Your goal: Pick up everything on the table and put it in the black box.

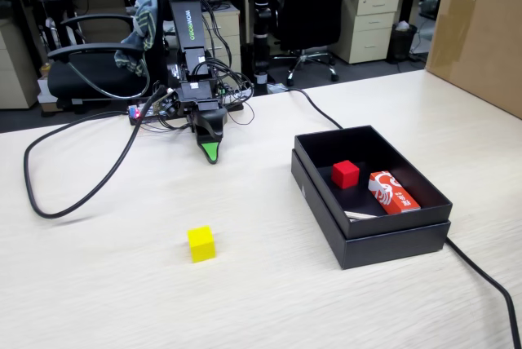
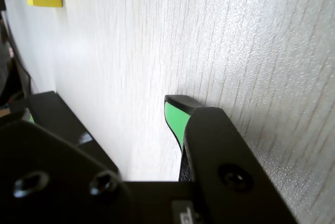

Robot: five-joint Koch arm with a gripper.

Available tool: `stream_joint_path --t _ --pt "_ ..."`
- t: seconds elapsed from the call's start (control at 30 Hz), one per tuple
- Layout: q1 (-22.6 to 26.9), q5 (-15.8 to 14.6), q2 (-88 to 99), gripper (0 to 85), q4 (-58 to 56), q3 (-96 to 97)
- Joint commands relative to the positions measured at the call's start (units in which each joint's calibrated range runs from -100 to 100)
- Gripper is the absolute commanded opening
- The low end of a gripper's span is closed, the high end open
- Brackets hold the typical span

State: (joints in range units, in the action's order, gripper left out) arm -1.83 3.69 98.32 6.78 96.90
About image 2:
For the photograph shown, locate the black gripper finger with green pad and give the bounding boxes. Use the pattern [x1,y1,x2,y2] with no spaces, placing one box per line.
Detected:
[0,107,129,224]
[164,94,299,224]

